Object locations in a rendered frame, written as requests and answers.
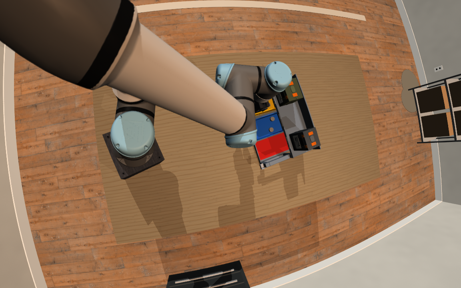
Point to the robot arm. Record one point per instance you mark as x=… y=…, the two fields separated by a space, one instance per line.
x=82 y=41

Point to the blue bin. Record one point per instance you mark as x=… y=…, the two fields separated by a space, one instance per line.
x=263 y=124

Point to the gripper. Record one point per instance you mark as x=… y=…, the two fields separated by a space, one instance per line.
x=260 y=106

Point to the yellow bin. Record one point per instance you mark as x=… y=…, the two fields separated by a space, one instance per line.
x=271 y=108

